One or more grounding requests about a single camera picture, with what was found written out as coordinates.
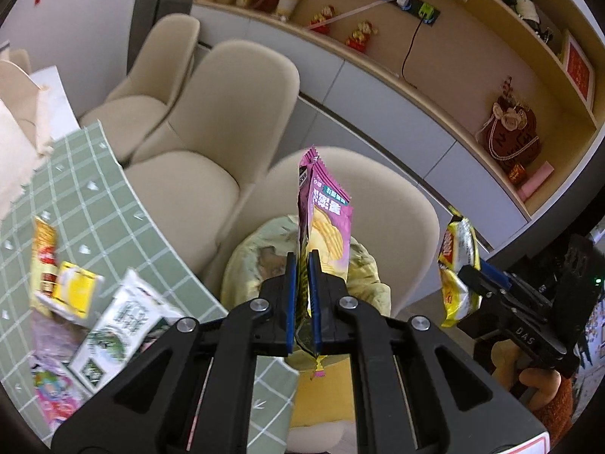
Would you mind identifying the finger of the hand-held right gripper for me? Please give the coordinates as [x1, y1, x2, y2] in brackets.
[458, 265, 509, 316]
[478, 261, 544, 301]

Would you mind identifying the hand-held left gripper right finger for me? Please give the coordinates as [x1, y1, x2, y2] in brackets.
[307, 248, 551, 454]

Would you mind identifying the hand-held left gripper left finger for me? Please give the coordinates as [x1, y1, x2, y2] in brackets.
[51, 252, 299, 454]

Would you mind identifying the yellow crinkled chip packet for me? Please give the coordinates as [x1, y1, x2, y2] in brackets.
[437, 215, 484, 329]

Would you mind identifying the purple chip packet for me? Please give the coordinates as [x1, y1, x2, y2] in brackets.
[294, 146, 355, 381]

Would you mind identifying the person's right hand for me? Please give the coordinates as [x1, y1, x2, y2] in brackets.
[490, 339, 563, 410]

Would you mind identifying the yellow seat cushion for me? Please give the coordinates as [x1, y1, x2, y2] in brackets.
[288, 357, 360, 431]

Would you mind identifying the pink box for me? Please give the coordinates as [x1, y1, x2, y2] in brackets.
[522, 161, 555, 198]

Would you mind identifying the beige chair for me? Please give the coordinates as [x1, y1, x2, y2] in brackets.
[78, 13, 202, 162]
[125, 40, 301, 275]
[201, 146, 441, 454]

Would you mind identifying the large brown bouquet bag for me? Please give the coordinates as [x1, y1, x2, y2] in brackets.
[475, 76, 542, 173]

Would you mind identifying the white and green packet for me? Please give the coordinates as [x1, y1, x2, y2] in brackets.
[68, 267, 185, 393]

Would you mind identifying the green checked tablecloth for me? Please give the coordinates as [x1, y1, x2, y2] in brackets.
[0, 120, 301, 445]

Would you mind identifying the white cabinet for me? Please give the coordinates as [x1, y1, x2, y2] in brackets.
[189, 2, 530, 266]

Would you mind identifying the yellow and white snack packet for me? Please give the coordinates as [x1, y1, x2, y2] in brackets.
[50, 260, 105, 317]

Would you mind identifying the red framed picture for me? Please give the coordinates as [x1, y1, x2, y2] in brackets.
[560, 31, 595, 105]

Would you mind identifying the dull purple packet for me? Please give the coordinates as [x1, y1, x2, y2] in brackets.
[28, 312, 90, 370]

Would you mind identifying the pink cartoon packet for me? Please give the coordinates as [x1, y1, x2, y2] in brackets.
[31, 359, 93, 431]

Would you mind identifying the yellow and red packet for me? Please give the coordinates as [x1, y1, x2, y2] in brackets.
[31, 215, 60, 308]

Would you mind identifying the red seated figurine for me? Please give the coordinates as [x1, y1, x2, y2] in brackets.
[309, 5, 337, 35]
[345, 20, 379, 53]

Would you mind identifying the cream printed food cover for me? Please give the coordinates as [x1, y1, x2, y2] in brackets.
[0, 59, 79, 221]

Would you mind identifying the wooden wall shelf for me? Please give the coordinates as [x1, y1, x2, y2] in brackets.
[189, 0, 599, 221]

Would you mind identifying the black cable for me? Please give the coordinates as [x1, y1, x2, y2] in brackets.
[401, 21, 426, 88]

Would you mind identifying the white cable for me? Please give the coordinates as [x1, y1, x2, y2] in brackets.
[307, 0, 400, 31]

